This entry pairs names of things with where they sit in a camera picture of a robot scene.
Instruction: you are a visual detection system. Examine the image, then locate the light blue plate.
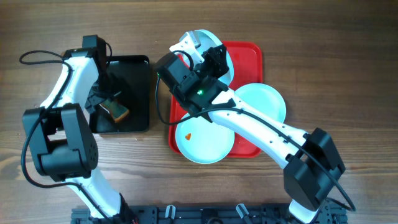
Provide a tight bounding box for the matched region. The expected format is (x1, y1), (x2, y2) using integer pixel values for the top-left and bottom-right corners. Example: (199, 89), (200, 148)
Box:
(195, 29), (234, 86)
(175, 116), (235, 164)
(235, 83), (287, 123)

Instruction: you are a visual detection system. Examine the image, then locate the orange green scrub sponge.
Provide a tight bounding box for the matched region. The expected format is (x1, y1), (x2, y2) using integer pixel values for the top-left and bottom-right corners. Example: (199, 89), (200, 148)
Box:
(99, 100), (130, 123)

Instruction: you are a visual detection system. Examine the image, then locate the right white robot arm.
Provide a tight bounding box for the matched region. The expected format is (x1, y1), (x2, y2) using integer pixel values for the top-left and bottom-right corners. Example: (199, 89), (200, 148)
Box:
(155, 45), (346, 223)

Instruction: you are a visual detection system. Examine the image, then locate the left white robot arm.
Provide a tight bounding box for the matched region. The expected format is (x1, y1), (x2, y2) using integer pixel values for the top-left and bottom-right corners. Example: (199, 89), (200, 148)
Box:
(21, 35), (137, 223)

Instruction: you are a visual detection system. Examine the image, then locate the red plastic tray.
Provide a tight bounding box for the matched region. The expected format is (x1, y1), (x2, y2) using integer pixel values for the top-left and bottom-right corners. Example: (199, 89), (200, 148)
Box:
(168, 41), (263, 159)

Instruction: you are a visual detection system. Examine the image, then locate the black plastic basin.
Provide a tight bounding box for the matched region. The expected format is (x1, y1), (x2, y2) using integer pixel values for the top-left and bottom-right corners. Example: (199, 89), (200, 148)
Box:
(89, 55), (151, 134)

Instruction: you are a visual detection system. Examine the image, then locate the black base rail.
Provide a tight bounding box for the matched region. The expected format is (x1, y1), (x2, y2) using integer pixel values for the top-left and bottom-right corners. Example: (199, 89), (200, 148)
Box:
(70, 202), (348, 224)

